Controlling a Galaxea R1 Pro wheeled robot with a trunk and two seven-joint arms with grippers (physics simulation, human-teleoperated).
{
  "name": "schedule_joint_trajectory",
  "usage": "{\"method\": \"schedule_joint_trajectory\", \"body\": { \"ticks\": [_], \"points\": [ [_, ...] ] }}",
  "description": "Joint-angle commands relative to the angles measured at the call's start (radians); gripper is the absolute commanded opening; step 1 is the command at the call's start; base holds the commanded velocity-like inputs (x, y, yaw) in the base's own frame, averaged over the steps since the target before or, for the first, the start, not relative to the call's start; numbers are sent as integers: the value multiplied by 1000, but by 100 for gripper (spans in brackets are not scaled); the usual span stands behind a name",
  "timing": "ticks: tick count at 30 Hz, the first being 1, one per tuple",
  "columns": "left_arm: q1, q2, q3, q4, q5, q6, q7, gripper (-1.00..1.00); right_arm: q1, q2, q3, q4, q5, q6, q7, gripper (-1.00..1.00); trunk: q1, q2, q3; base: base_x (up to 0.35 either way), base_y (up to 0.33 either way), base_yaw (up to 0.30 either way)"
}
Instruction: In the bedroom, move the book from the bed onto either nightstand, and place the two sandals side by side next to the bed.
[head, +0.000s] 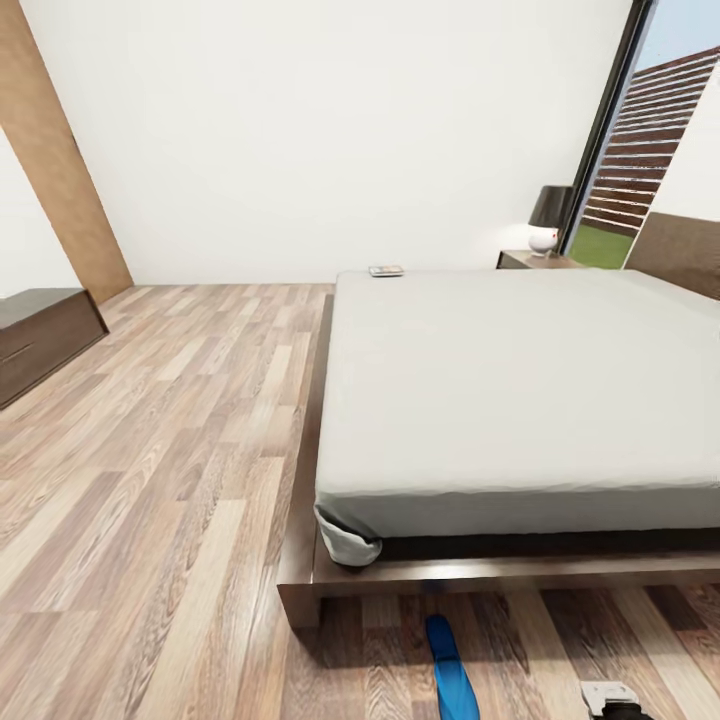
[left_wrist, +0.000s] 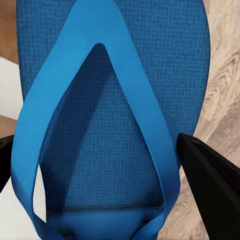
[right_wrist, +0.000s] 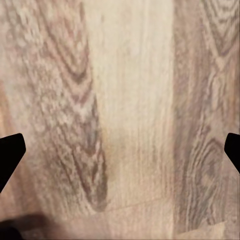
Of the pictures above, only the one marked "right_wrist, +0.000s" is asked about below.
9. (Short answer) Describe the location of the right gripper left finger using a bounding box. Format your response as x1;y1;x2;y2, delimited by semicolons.
0;133;26;193

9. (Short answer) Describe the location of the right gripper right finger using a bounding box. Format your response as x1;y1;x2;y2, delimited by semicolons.
224;132;240;173

